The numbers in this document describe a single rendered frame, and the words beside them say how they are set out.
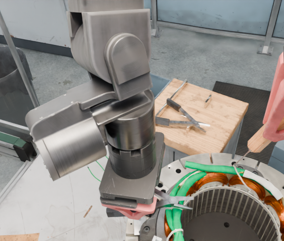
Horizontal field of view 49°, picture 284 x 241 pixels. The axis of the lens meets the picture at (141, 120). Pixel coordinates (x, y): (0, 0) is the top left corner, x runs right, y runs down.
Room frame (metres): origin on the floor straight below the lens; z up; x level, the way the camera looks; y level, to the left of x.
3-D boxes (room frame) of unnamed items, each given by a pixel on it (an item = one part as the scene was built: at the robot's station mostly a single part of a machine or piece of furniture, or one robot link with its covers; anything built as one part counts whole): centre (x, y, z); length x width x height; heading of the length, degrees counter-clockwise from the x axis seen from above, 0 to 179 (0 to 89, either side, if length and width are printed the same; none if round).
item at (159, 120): (0.47, -0.04, 1.09); 0.04 x 0.01 x 0.02; 68
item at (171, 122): (0.46, -0.09, 1.09); 0.06 x 0.01 x 0.01; 78
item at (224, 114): (0.51, -0.12, 1.05); 0.20 x 0.19 x 0.02; 53
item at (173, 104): (0.52, -0.08, 1.09); 0.04 x 0.01 x 0.02; 38
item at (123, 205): (0.23, 0.02, 1.21); 0.07 x 0.07 x 0.09; 76
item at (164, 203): (0.23, -0.01, 1.17); 0.06 x 0.01 x 0.01; 98
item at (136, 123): (0.24, 0.02, 1.34); 0.07 x 0.06 x 0.07; 117
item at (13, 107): (1.57, 0.84, 0.28); 0.38 x 0.37 x 0.56; 154
